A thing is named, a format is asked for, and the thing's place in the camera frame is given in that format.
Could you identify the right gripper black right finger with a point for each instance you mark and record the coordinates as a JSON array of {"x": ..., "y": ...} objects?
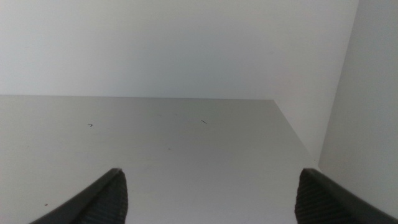
[{"x": 323, "y": 202}]

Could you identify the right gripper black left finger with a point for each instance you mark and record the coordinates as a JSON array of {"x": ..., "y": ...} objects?
[{"x": 102, "y": 202}]

